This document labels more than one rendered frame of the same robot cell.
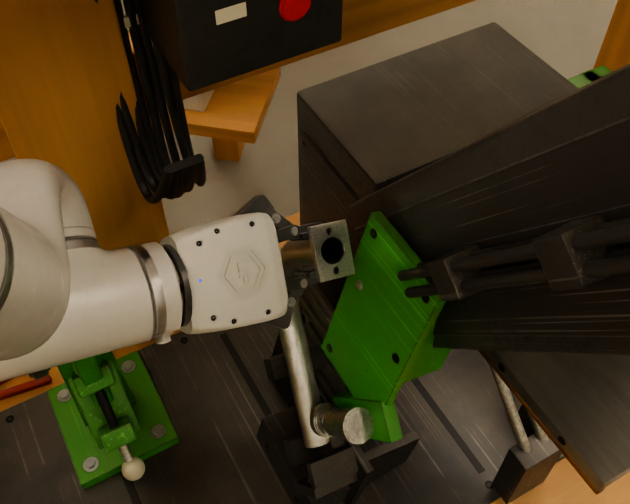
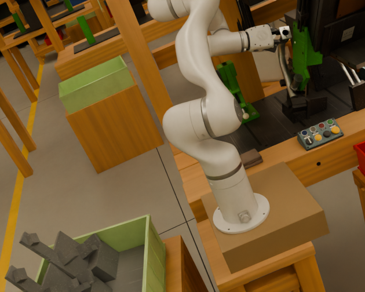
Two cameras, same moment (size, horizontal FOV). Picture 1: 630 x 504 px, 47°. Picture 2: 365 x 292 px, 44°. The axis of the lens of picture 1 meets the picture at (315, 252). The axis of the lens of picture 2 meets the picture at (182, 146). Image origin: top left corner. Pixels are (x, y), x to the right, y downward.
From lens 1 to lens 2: 1.39 m
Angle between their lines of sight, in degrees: 32
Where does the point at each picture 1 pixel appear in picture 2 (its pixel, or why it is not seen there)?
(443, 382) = (342, 93)
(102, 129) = (234, 28)
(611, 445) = (360, 59)
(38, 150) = not seen: hidden behind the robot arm
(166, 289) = (243, 35)
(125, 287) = (234, 35)
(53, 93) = not seen: hidden behind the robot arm
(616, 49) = not seen: outside the picture
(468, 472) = (346, 108)
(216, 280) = (255, 36)
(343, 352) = (295, 65)
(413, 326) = (303, 40)
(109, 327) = (232, 42)
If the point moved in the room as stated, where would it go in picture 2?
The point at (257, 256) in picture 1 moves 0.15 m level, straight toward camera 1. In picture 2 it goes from (265, 32) to (263, 46)
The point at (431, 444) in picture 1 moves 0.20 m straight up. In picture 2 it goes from (335, 105) to (325, 62)
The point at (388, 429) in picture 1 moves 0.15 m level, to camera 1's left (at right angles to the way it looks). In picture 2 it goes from (305, 75) to (267, 81)
